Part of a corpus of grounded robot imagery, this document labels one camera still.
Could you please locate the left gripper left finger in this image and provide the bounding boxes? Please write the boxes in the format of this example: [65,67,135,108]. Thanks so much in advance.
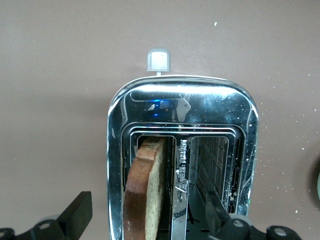
[0,191,93,240]

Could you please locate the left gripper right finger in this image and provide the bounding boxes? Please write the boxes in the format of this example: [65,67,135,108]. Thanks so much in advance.
[204,191,301,240]

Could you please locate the brown bread slice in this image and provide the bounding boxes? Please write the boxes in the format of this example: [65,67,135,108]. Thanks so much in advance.
[122,136,166,240]

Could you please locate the beige chrome toaster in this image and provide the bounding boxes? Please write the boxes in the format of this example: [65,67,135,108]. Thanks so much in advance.
[106,48,260,240]

